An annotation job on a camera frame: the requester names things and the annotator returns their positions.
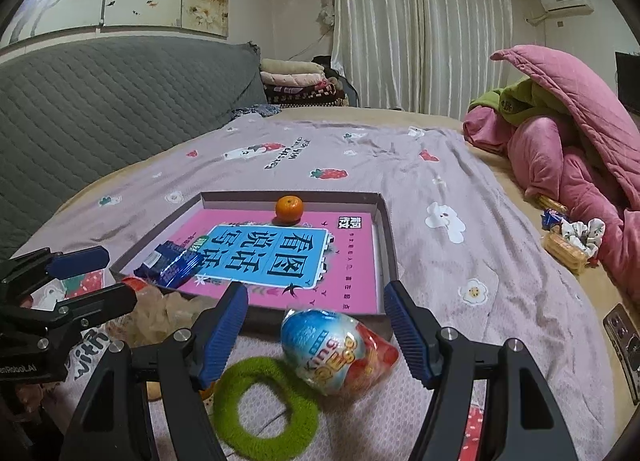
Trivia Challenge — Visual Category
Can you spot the blue patterned cloth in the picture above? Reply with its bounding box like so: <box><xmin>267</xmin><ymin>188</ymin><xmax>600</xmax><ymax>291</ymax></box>
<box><xmin>232</xmin><ymin>105</ymin><xmax>278</xmax><ymax>118</ymax></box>

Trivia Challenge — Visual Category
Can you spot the small mandarin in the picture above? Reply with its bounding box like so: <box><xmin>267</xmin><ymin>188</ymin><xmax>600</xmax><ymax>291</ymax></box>
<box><xmin>274</xmin><ymin>195</ymin><xmax>304</xmax><ymax>223</ymax></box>

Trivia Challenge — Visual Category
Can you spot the pink quilt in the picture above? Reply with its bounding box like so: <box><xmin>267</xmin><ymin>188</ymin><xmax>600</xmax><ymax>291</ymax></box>
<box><xmin>462</xmin><ymin>45</ymin><xmax>640</xmax><ymax>294</ymax></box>

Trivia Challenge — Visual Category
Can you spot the blue candy wrapper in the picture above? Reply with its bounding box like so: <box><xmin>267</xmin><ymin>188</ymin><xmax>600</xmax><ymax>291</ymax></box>
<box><xmin>541</xmin><ymin>209</ymin><xmax>571</xmax><ymax>232</ymax></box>

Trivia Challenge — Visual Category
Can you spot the blue and red toy egg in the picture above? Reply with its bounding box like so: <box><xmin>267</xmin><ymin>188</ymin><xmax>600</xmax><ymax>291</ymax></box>
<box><xmin>280</xmin><ymin>308</ymin><xmax>401</xmax><ymax>397</ymax></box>

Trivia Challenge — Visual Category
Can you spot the pink and blue book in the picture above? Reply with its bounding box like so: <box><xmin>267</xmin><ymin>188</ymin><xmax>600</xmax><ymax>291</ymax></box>
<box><xmin>175</xmin><ymin>208</ymin><xmax>386</xmax><ymax>316</ymax></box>

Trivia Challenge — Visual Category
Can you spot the blue snack packet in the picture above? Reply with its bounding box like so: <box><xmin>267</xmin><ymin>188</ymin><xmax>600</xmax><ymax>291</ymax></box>
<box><xmin>134</xmin><ymin>240</ymin><xmax>206</xmax><ymax>289</ymax></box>

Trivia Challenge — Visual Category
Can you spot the dark cloth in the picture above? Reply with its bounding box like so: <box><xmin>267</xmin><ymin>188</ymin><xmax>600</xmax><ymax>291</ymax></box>
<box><xmin>312</xmin><ymin>56</ymin><xmax>346</xmax><ymax>82</ymax></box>

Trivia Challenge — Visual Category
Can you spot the beige folded blanket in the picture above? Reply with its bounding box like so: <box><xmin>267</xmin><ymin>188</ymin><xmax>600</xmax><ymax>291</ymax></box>
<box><xmin>261</xmin><ymin>59</ymin><xmax>326</xmax><ymax>76</ymax></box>

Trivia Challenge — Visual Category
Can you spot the black television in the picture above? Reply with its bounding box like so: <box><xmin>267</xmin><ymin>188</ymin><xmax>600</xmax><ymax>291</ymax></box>
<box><xmin>615</xmin><ymin>52</ymin><xmax>640</xmax><ymax>106</ymax></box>

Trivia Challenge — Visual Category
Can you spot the checkered folded blanket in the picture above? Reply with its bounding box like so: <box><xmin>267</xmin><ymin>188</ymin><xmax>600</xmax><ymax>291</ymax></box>
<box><xmin>265</xmin><ymin>83</ymin><xmax>348</xmax><ymax>109</ymax></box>

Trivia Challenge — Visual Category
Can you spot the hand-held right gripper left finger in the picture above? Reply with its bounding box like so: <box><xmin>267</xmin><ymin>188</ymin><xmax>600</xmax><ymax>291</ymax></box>
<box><xmin>59</xmin><ymin>282</ymin><xmax>249</xmax><ymax>461</ymax></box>

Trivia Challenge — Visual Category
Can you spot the white floral scrunchie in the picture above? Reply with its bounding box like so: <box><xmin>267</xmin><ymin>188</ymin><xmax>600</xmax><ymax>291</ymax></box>
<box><xmin>560</xmin><ymin>218</ymin><xmax>606</xmax><ymax>259</ymax></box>

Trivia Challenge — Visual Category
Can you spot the green fuzzy hair scrunchie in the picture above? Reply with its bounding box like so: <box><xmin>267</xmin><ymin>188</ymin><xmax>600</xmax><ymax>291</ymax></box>
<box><xmin>212</xmin><ymin>357</ymin><xmax>321</xmax><ymax>461</ymax></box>

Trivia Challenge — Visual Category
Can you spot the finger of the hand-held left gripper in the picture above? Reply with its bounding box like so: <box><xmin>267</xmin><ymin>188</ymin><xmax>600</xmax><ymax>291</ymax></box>
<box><xmin>20</xmin><ymin>283</ymin><xmax>139</xmax><ymax>342</ymax></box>
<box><xmin>0</xmin><ymin>246</ymin><xmax>110</xmax><ymax>299</ymax></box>

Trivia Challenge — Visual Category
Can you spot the pink folded blanket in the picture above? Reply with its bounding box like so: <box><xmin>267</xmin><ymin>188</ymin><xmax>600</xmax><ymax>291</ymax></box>
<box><xmin>265</xmin><ymin>72</ymin><xmax>326</xmax><ymax>88</ymax></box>

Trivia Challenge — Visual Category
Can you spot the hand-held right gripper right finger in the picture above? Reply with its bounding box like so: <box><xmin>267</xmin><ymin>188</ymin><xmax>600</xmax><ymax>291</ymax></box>
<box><xmin>383</xmin><ymin>280</ymin><xmax>583</xmax><ymax>461</ymax></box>

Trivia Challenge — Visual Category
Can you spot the green blanket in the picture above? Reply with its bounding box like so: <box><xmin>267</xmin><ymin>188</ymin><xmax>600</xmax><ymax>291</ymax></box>
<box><xmin>470</xmin><ymin>78</ymin><xmax>576</xmax><ymax>156</ymax></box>

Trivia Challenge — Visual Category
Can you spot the white curtain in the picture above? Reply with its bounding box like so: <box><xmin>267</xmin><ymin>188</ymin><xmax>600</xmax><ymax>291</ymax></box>
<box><xmin>330</xmin><ymin>0</ymin><xmax>513</xmax><ymax>119</ymax></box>

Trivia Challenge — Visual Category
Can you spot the shallow cardboard box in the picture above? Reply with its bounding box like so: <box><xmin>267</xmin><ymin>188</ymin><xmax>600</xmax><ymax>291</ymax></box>
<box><xmin>109</xmin><ymin>191</ymin><xmax>401</xmax><ymax>337</ymax></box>

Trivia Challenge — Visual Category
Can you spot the purple printed blanket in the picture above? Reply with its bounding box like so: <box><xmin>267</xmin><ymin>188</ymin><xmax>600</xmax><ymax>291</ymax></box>
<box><xmin>0</xmin><ymin>113</ymin><xmax>616</xmax><ymax>461</ymax></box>

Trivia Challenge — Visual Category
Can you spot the grey quilted headboard cover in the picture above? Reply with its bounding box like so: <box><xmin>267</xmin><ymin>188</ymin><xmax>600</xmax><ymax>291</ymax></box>
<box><xmin>0</xmin><ymin>36</ymin><xmax>268</xmax><ymax>262</ymax></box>

